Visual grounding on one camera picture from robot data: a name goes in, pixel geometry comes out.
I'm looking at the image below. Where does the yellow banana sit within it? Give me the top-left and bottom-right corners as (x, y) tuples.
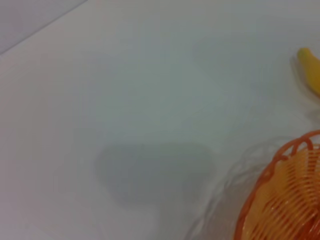
(296, 47), (320, 97)

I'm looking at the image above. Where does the orange wire basket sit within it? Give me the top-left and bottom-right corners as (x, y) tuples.
(233, 129), (320, 240)

